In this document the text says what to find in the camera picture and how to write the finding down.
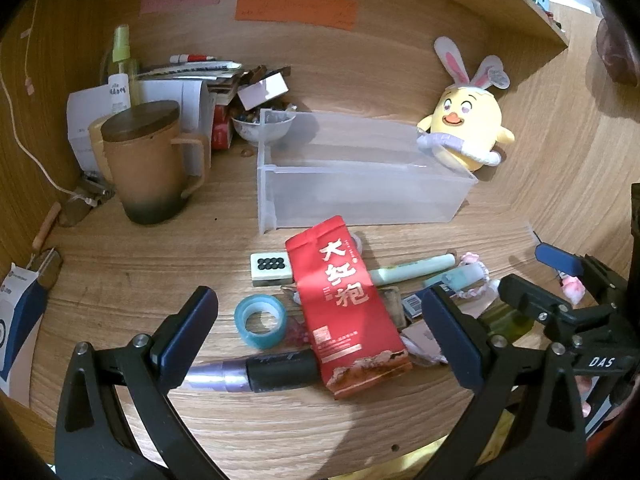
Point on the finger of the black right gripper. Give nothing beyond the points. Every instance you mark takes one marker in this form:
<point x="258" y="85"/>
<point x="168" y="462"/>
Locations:
<point x="535" y="302"/>
<point x="564" y="262"/>

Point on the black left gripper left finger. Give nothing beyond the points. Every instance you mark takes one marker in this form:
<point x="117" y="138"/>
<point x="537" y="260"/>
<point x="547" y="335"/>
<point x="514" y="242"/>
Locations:
<point x="93" y="439"/>

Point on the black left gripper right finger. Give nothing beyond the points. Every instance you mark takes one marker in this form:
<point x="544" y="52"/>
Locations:
<point x="547" y="438"/>

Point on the dark green glass bottle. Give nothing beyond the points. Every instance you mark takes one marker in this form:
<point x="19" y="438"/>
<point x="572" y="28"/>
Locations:
<point x="503" y="320"/>

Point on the small blue barcode box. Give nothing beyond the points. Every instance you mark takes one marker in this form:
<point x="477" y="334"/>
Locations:
<point x="412" y="306"/>

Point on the light green pen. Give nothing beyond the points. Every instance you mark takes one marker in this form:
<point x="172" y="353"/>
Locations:
<point x="408" y="271"/>

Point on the red tea packet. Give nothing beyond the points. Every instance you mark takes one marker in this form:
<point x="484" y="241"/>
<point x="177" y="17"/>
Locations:
<point x="353" y="337"/>

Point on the blue tape roll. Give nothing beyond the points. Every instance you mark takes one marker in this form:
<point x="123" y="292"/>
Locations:
<point x="261" y="321"/>

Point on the black purple tube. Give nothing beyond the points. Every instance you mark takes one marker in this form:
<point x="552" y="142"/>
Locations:
<point x="258" y="374"/>

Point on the mahjong tile eraser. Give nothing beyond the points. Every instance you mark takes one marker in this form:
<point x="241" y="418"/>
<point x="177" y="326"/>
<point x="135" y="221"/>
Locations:
<point x="270" y="268"/>

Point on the mint green small tube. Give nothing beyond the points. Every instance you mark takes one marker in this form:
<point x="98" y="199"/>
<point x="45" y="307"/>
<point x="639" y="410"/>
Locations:
<point x="461" y="277"/>

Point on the blue white carton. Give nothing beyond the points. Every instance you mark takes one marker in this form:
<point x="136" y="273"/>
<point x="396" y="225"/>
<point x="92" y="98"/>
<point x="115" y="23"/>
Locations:
<point x="23" y="301"/>

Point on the yellow chick bunny plush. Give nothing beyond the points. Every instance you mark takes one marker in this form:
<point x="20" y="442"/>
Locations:
<point x="466" y="124"/>

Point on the pink foil wrapper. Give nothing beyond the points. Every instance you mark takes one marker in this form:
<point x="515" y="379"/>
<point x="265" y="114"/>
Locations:
<point x="296" y="334"/>

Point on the clear plastic storage bin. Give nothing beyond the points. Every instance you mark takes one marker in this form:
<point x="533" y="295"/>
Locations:
<point x="368" y="171"/>

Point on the brown mug with lid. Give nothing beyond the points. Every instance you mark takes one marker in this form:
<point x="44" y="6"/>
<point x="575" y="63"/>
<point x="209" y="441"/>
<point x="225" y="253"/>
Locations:
<point x="155" y="175"/>

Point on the red small box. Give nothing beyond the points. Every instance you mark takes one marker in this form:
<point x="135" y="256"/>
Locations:
<point x="222" y="129"/>

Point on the white bowl of trinkets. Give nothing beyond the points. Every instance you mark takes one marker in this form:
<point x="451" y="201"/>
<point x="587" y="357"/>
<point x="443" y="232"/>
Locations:
<point x="269" y="127"/>

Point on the green spray bottle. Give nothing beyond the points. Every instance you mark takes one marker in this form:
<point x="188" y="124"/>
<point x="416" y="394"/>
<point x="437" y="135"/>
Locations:
<point x="121" y="81"/>

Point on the small white cardboard box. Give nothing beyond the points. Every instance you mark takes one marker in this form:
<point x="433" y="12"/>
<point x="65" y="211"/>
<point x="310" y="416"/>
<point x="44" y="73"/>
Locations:
<point x="261" y="92"/>

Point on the stack of books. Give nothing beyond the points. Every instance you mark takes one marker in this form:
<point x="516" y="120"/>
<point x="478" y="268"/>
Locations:
<point x="222" y="77"/>

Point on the red white marker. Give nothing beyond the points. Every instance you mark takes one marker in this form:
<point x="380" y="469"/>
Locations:
<point x="190" y="58"/>

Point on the orange paper note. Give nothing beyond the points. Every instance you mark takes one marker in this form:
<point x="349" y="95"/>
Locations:
<point x="339" y="14"/>

